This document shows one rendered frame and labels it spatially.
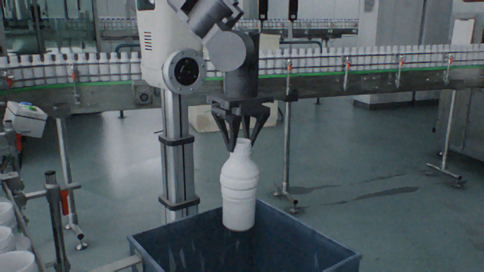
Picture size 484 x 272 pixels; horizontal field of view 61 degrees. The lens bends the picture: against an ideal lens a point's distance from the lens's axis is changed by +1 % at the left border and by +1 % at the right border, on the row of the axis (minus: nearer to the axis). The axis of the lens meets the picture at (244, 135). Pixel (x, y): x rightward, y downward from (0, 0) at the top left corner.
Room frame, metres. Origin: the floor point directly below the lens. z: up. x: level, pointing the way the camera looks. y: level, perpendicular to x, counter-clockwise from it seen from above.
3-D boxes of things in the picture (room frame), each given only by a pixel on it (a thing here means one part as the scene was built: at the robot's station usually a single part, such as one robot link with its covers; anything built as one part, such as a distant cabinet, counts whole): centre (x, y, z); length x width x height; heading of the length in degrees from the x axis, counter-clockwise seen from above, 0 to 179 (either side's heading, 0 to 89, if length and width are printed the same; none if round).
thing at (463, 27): (3.86, -2.00, 1.22); 0.23 x 0.04 x 0.32; 19
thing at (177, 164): (1.45, 0.25, 0.74); 0.11 x 0.11 x 0.40; 37
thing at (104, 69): (2.47, 0.84, 1.08); 0.06 x 0.06 x 0.17
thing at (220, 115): (0.68, 0.01, 1.18); 0.07 x 0.07 x 0.09; 37
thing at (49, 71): (2.34, 1.11, 1.08); 0.06 x 0.06 x 0.17
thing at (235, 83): (0.68, 0.00, 1.25); 0.10 x 0.07 x 0.07; 127
